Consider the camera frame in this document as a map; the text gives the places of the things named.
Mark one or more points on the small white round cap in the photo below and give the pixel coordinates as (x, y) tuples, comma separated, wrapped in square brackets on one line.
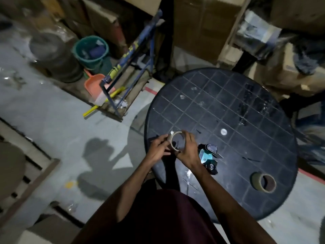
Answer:
[(223, 131)]

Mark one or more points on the dark cloth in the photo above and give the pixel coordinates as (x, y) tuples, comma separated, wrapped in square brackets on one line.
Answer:
[(307, 55)]

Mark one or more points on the wooden pallet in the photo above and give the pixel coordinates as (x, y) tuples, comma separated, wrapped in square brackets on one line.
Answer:
[(38, 162)]

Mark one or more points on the pile of brown cardboard boxes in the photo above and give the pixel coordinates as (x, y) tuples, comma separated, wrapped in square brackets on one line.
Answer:
[(203, 22)]

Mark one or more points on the person's left hand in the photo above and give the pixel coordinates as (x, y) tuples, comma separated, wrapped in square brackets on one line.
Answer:
[(157, 149)]

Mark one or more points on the grey taped package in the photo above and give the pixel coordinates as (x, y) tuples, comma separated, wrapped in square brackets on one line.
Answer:
[(256, 30)]

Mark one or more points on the brown tape roll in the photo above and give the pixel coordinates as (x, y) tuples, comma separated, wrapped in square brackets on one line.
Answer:
[(255, 184)]

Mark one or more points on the cardboard tape roll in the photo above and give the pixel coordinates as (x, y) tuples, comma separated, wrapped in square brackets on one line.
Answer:
[(172, 142)]

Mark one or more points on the person's left forearm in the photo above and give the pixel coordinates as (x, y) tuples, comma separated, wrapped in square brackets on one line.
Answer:
[(134, 190)]

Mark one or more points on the flat cardboard sheet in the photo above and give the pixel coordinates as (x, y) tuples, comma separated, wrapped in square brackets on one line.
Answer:
[(50, 231)]

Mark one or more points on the crumpled clear plastic wrap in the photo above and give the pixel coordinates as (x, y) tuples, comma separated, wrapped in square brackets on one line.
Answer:
[(120, 104)]

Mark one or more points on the black round tub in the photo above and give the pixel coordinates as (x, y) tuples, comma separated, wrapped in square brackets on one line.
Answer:
[(55, 58)]

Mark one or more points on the dark blue container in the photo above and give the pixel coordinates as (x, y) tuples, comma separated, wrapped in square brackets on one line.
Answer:
[(97, 52)]

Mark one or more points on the stack of blue printed boxes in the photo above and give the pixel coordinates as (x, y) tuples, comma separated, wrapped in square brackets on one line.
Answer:
[(312, 139)]

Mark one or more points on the person's maroon shirt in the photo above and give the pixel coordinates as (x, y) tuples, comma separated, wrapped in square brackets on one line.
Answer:
[(157, 221)]

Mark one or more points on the person's right hand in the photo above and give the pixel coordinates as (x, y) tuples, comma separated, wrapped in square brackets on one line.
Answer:
[(189, 152)]

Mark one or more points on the person's right forearm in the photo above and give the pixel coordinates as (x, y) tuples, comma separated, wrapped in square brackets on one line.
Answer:
[(223, 205)]

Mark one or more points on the teal tape dispenser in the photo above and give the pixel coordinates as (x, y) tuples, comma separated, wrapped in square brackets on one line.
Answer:
[(207, 157)]

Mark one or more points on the orange plastic dustpan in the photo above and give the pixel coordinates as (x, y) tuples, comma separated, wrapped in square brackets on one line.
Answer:
[(94, 85)]

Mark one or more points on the green plastic bucket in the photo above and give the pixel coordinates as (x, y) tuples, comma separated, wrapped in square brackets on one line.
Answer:
[(81, 58)]

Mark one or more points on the yellow stick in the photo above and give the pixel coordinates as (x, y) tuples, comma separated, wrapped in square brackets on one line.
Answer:
[(111, 95)]

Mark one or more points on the blue metal trolley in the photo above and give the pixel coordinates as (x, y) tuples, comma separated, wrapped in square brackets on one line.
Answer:
[(142, 40)]

